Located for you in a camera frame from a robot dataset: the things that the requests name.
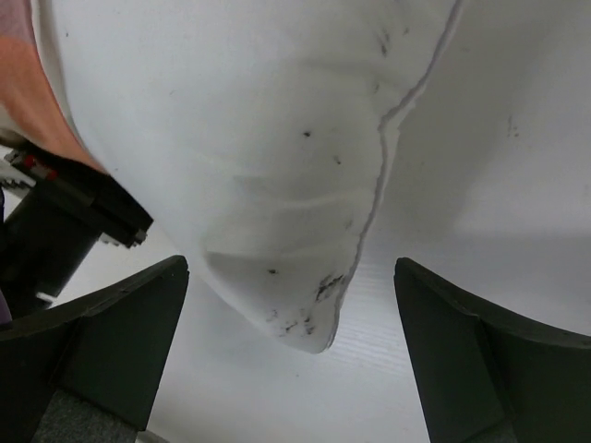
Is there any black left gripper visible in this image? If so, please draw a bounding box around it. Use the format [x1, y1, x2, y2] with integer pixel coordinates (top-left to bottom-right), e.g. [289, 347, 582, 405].
[1, 147, 153, 318]

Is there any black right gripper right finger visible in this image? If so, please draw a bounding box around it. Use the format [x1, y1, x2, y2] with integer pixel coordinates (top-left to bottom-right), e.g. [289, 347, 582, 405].
[393, 258, 590, 442]

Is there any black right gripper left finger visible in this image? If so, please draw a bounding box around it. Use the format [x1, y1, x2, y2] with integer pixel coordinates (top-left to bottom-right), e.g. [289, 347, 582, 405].
[1, 256, 189, 442]

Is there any orange grey checked pillowcase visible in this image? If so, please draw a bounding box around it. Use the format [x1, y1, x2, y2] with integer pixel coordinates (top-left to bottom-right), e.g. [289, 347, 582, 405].
[1, 1, 103, 173]

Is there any white pillow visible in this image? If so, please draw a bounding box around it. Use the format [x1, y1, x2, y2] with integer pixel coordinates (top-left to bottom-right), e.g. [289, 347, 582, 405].
[32, 1, 464, 353]

